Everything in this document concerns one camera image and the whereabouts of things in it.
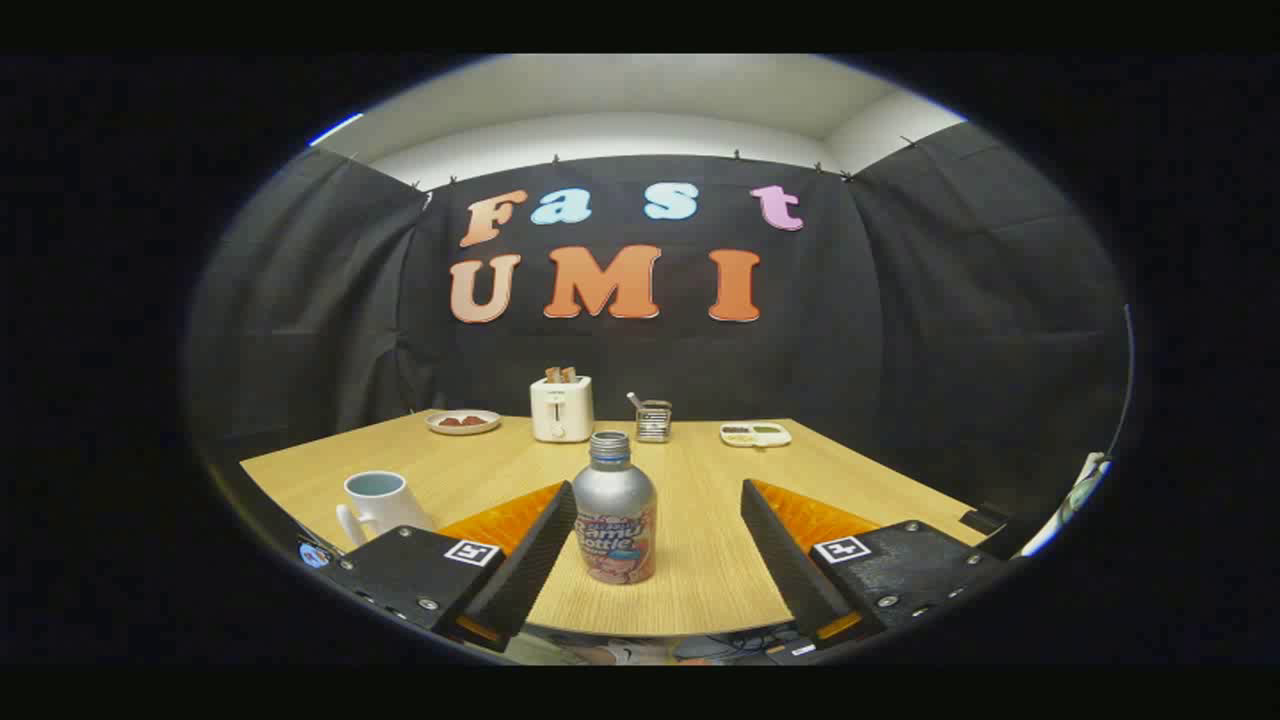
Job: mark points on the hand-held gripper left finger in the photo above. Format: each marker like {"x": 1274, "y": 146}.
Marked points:
{"x": 530, "y": 560}

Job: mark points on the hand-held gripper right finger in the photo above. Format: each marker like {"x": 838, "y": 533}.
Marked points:
{"x": 785, "y": 560}

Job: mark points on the silver juice bottle printed label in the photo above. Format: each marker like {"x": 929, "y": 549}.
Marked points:
{"x": 612, "y": 500}

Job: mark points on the white ceramic cup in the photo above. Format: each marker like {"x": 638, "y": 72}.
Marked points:
{"x": 388, "y": 510}

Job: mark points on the wooden table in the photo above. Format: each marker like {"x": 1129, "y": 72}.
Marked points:
{"x": 700, "y": 500}

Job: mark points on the white compartment dish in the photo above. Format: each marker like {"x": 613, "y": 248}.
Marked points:
{"x": 755, "y": 435}

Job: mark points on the small round white plate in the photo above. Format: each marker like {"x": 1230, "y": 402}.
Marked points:
{"x": 463, "y": 428}

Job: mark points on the white toaster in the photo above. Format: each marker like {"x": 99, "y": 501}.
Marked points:
{"x": 561, "y": 412}

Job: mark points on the black table clamp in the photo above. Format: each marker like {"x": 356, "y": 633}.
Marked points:
{"x": 985, "y": 520}

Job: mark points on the black backdrop cloth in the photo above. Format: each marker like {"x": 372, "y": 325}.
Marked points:
{"x": 900, "y": 350}

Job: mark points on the white green printed object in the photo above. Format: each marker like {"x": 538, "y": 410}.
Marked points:
{"x": 1075, "y": 500}

